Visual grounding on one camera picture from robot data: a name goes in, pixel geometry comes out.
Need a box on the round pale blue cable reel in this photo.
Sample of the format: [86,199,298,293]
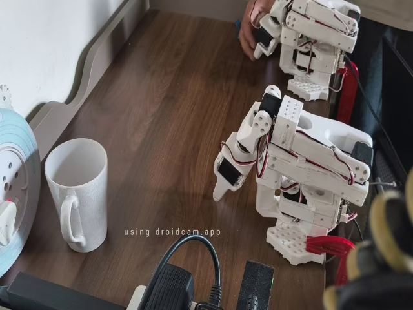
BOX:
[0,108,42,275]

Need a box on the white leader arm trigger handle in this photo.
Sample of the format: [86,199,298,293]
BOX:
[253,14,281,61]

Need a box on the white ceramic mug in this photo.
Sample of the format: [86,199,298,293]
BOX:
[44,138,109,253]

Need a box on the white leader robot arm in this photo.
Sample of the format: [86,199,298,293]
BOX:
[267,0,361,103]

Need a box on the thin black cable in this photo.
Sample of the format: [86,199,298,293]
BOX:
[343,54,404,156]

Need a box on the white lace ornament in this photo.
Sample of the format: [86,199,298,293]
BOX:
[0,84,14,109]

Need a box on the grey curved bed frame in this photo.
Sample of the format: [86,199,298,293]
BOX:
[25,0,151,152]

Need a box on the person's hand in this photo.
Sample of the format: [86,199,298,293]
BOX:
[238,0,276,61]

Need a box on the black power adapter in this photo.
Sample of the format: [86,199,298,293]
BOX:
[141,263,196,310]

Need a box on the thick black power cable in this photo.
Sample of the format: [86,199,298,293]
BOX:
[151,234,224,310]

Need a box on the person in beige shirt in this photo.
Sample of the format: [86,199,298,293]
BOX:
[350,0,413,140]

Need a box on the white power strip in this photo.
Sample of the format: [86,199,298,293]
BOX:
[127,284,150,310]

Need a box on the blurred black and tan object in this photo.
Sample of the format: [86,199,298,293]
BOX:
[322,167,413,310]

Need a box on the red table clamp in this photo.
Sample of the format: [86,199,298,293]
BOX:
[335,61,359,123]
[305,235,356,287]

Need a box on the flat black box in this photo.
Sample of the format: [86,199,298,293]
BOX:
[6,271,127,310]

